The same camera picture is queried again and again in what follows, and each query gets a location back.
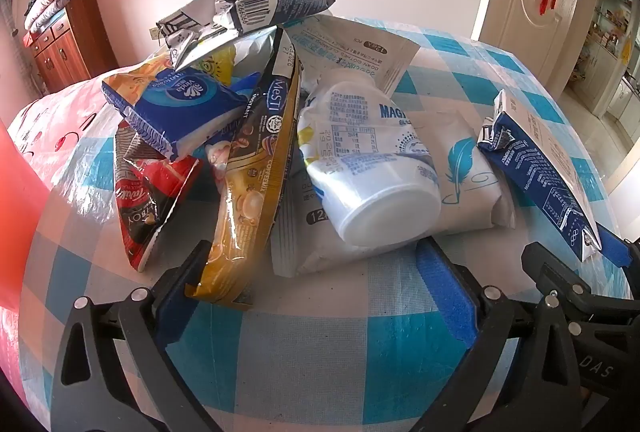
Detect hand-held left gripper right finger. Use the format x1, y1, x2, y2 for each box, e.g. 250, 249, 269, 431
411, 239, 586, 432

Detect pink printed blanket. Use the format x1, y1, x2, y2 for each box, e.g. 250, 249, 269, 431
0, 66, 151, 418

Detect blue milk carton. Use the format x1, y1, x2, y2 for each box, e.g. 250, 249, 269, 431
477, 89, 604, 265

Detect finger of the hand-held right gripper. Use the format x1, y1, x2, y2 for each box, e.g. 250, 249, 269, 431
521, 242, 640, 323
595, 223, 640, 269

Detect wooden cabinet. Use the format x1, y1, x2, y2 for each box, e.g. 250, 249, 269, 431
22, 0, 119, 95

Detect white door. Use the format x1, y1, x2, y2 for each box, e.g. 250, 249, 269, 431
470, 0, 587, 101

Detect white wipes pouch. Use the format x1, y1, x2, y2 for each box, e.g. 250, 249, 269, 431
282, 16, 424, 98
270, 152, 426, 279

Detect white plastic bottle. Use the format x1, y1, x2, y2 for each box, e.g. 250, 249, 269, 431
297, 68, 442, 248

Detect orange plastic bucket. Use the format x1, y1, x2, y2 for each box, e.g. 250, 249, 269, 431
0, 119, 56, 313

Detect gold coffee mix packet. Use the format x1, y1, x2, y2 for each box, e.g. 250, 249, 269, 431
185, 26, 304, 311

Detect white feather print packet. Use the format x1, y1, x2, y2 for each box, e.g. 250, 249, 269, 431
405, 109, 517, 239

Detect blue tissue packet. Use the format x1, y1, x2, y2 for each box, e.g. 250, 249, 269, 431
101, 66, 257, 163

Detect kitchen shelves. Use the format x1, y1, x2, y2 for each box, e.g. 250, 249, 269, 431
590, 0, 637, 65

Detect red black snack wrapper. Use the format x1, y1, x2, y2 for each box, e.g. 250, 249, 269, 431
114, 119, 204, 273

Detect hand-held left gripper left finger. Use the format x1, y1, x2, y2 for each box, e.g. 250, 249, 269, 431
50, 239, 226, 432

